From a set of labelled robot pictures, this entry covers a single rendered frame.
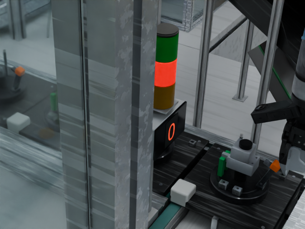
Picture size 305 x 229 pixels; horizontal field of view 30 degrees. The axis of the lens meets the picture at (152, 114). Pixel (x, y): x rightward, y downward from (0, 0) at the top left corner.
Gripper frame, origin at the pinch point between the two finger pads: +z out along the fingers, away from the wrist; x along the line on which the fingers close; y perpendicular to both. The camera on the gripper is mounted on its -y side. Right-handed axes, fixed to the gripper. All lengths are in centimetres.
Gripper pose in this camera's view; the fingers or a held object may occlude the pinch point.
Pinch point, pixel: (283, 168)
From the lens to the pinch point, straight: 129.0
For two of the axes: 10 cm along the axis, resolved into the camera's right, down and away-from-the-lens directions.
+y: 8.6, 3.2, -4.0
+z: -0.4, 8.3, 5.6
